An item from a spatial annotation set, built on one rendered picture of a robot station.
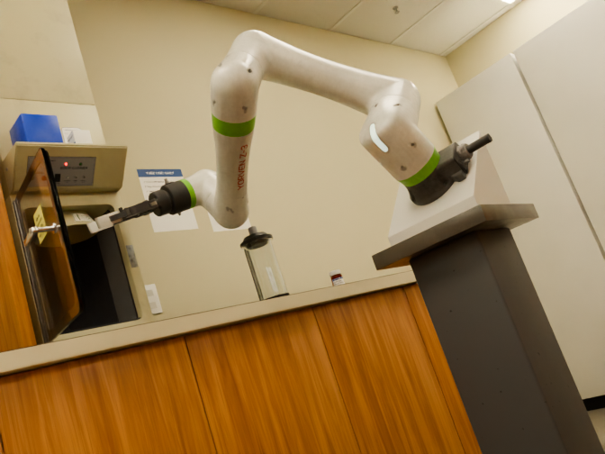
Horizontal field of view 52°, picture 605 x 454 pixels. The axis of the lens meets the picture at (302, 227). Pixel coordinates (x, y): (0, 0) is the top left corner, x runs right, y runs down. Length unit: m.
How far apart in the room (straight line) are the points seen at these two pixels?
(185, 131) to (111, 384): 1.58
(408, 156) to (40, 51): 1.19
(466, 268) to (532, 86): 2.72
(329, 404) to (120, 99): 1.57
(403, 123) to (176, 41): 1.76
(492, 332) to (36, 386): 1.00
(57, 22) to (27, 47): 0.16
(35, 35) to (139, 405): 1.21
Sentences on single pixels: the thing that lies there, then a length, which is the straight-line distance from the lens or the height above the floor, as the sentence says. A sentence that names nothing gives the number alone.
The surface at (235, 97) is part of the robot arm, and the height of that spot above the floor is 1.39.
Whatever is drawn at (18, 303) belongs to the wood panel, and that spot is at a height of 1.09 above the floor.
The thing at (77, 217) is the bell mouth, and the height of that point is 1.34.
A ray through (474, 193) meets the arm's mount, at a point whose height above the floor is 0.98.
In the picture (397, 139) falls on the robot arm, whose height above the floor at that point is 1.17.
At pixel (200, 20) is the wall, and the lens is 3.31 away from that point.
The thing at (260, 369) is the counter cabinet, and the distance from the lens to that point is 1.68.
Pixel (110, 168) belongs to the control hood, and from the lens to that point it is 1.92.
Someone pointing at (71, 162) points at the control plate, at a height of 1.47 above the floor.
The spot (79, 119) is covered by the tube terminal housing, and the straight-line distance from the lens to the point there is 2.05.
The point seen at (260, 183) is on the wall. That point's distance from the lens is 2.94.
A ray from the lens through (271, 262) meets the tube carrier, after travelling 1.94.
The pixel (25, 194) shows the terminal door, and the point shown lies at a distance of 1.72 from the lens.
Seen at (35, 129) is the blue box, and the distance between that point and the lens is 1.84.
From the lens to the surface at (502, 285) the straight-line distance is 1.52.
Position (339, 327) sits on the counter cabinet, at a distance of 1.91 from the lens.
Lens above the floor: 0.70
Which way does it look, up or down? 13 degrees up
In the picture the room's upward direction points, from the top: 19 degrees counter-clockwise
